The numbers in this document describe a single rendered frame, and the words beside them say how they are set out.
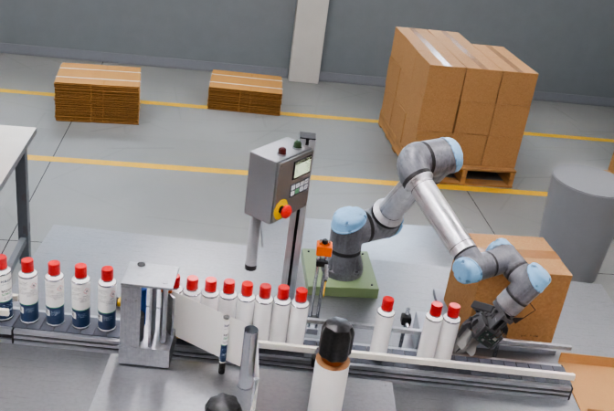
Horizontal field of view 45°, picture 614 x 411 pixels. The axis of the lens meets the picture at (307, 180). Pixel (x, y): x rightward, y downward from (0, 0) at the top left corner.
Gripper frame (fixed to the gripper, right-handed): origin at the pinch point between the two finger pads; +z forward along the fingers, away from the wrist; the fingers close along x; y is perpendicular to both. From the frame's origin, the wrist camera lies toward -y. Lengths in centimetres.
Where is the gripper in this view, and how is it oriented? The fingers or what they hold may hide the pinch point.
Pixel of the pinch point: (457, 348)
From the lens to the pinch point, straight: 232.8
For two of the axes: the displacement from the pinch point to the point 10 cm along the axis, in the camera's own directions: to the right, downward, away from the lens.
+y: -0.1, 4.2, -9.1
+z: -6.0, 7.2, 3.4
